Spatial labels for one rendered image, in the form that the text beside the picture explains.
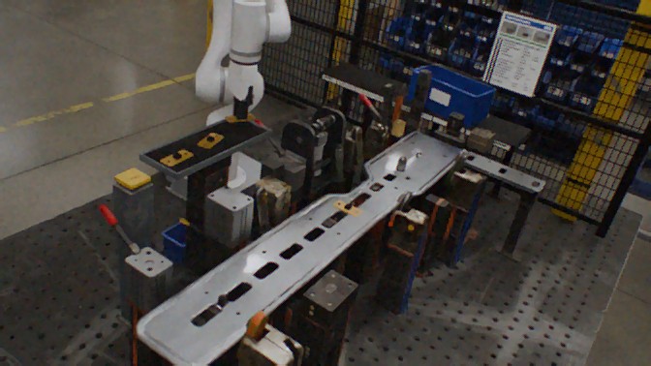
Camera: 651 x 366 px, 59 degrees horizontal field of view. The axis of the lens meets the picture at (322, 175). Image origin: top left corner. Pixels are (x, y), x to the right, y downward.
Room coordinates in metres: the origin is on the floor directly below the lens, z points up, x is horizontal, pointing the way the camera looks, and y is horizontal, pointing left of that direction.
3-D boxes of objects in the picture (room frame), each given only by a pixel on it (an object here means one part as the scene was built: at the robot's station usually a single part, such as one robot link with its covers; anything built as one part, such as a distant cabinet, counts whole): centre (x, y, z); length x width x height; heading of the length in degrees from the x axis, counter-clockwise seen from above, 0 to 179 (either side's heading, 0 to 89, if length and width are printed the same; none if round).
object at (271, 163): (1.42, 0.15, 0.90); 0.05 x 0.05 x 0.40; 61
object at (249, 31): (1.47, 0.25, 1.47); 0.09 x 0.08 x 0.13; 109
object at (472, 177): (1.65, -0.47, 0.87); 0.12 x 0.09 x 0.35; 61
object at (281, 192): (1.33, 0.13, 0.89); 0.13 x 0.11 x 0.38; 61
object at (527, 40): (2.24, -0.68, 1.30); 0.23 x 0.02 x 0.31; 61
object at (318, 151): (1.58, 0.04, 0.94); 0.18 x 0.13 x 0.49; 151
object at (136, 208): (1.13, 0.44, 0.92); 0.08 x 0.08 x 0.44; 61
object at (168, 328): (1.38, -0.08, 1.00); 1.38 x 0.22 x 0.02; 151
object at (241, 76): (1.47, 0.26, 1.32); 0.10 x 0.07 x 0.11; 36
